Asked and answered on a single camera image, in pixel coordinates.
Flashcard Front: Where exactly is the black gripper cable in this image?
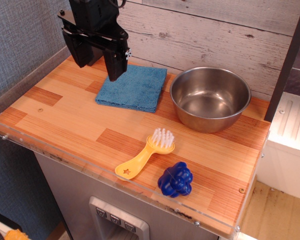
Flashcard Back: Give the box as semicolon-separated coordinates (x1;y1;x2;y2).
108;0;127;9

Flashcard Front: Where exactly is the grey toy kitchen cabinet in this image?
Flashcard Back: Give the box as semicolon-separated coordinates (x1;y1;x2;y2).
35;153;219;240

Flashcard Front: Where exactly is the silver metal pot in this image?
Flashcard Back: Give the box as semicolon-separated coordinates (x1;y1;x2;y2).
169;67;252;133

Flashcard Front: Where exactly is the blue rag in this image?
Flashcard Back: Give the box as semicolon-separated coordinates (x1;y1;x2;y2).
95;64;167;113

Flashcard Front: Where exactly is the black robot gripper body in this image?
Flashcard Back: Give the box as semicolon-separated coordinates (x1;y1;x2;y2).
56;0;132;61

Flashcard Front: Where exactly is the blue plastic grape toy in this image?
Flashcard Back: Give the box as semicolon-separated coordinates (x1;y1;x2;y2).
157;161;193;198

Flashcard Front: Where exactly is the yellow scrub brush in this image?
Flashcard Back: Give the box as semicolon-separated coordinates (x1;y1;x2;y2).
114;128;175;181

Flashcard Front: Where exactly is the orange object bottom left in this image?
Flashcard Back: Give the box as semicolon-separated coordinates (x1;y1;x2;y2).
4;229;29;240

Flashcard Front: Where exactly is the white toy sink unit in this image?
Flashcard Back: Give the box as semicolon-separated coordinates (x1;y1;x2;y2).
256;92;300;198

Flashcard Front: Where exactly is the dark right shelf post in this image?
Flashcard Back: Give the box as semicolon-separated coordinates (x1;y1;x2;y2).
264;17;300;122

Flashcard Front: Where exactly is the silver dispenser panel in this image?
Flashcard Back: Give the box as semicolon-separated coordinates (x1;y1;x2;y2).
89;196;150;240

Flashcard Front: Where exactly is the clear acrylic edge guard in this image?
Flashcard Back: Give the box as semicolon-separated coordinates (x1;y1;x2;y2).
0;123;240;240

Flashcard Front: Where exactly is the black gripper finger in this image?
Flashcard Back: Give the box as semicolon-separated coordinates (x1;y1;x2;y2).
62;29;94;68
103;48;129;82

